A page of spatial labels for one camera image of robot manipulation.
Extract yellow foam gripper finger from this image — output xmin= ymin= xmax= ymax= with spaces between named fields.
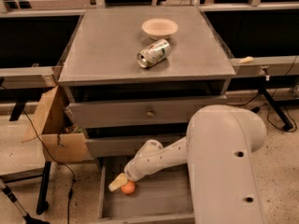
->
xmin=108 ymin=173 xmax=128 ymax=191

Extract orange fruit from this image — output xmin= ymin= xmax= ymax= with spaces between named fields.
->
xmin=121 ymin=181 xmax=135 ymax=195

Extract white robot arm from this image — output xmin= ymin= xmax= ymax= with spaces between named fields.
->
xmin=109 ymin=105 xmax=266 ymax=224

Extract grey middle drawer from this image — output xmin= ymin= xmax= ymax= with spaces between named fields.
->
xmin=86 ymin=134 xmax=184 ymax=158

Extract grey open bottom drawer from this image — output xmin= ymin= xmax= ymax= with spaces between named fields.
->
xmin=98 ymin=156 xmax=195 ymax=224

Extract grey top drawer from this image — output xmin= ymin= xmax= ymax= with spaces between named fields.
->
xmin=69 ymin=95 xmax=226 ymax=128

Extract grey drawer cabinet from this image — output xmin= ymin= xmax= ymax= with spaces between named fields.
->
xmin=57 ymin=5 xmax=237 ymax=224

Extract brown cardboard box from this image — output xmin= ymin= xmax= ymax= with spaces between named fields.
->
xmin=22 ymin=86 xmax=91 ymax=163

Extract black table leg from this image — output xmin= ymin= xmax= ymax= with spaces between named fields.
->
xmin=36 ymin=161 xmax=51 ymax=215
xmin=258 ymin=88 xmax=293 ymax=132

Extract tripod leg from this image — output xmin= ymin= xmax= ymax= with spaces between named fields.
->
xmin=0 ymin=178 xmax=49 ymax=224

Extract crushed soda can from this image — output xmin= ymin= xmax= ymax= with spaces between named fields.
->
xmin=136 ymin=39 xmax=171 ymax=68

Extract white paper bowl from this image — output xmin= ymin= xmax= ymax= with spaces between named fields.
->
xmin=141 ymin=19 xmax=178 ymax=40

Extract black right table leg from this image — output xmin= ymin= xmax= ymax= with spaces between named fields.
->
xmin=258 ymin=88 xmax=293 ymax=132

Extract small tan foam piece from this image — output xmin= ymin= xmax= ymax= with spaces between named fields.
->
xmin=238 ymin=56 xmax=253 ymax=63

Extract black cable on floor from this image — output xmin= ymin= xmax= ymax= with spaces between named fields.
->
xmin=21 ymin=109 xmax=77 ymax=224

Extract black power adapter cable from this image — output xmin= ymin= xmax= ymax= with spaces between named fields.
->
xmin=224 ymin=55 xmax=299 ymax=133

